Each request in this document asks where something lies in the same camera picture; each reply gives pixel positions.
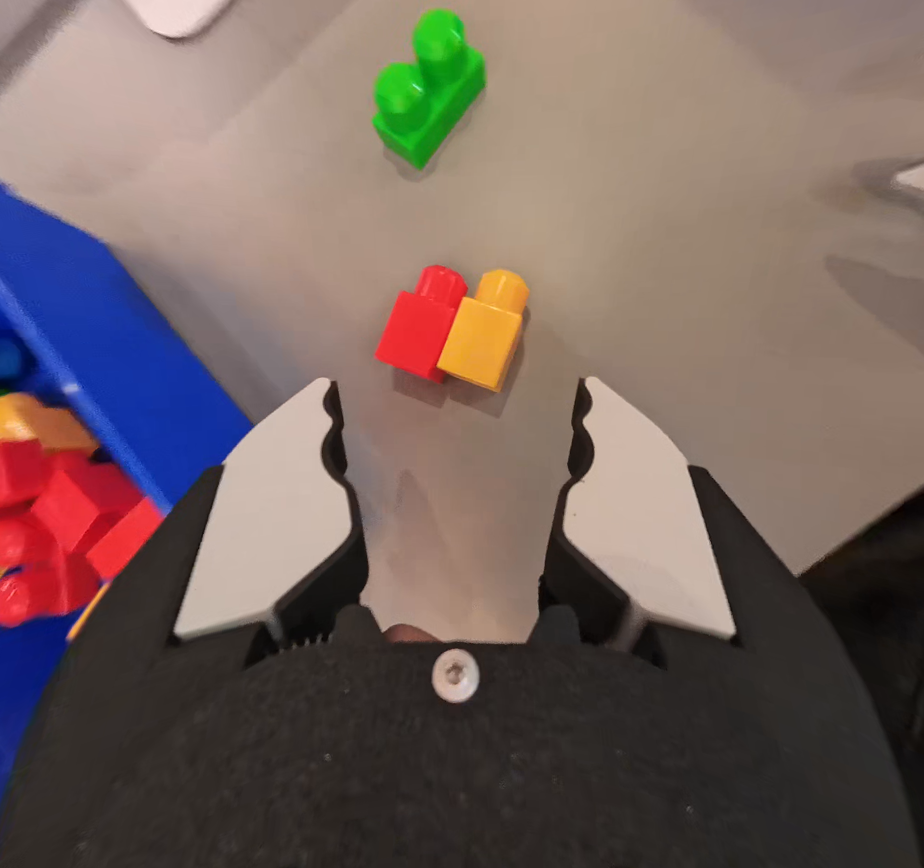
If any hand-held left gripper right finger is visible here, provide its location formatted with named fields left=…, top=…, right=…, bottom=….
left=538, top=376, right=739, bottom=652

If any green two-stud block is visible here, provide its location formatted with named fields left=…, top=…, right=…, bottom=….
left=372, top=9, right=487, bottom=170

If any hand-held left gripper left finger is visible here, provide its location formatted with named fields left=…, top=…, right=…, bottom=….
left=173, top=377, right=371, bottom=648

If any red single-stud block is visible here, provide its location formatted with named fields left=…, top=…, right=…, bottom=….
left=374, top=265, right=470, bottom=384

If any grey desk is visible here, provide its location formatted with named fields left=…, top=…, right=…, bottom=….
left=0, top=0, right=924, bottom=645

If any blue plastic bin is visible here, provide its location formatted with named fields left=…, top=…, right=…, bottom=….
left=0, top=182, right=254, bottom=797

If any person's dark sweatshirt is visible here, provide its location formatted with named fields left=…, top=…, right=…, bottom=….
left=797, top=489, right=924, bottom=868

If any orange single-stud block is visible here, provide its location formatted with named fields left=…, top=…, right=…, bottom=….
left=436, top=269, right=531, bottom=394

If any pile of loose toy blocks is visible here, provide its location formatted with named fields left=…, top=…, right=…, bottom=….
left=0, top=337, right=167, bottom=641

